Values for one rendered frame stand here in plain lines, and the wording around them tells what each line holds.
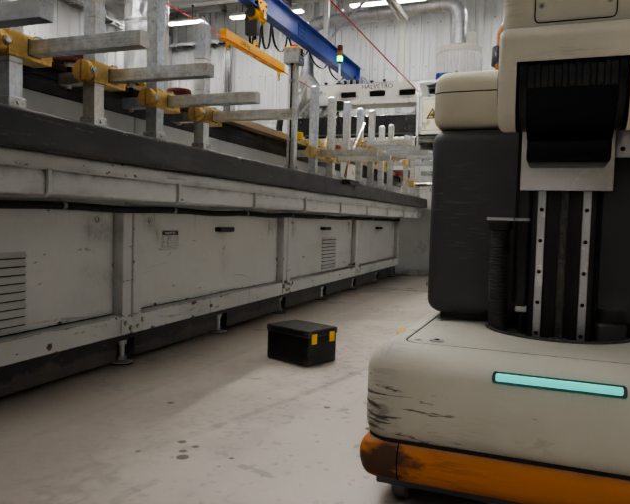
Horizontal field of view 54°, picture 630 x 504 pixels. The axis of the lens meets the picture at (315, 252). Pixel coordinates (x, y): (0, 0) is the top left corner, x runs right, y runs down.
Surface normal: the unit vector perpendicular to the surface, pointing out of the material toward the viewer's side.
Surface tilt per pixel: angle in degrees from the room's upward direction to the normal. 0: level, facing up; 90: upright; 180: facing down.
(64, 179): 90
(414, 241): 90
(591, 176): 90
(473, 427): 90
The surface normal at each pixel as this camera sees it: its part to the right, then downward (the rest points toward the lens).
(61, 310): 0.93, 0.08
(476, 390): -0.37, 0.04
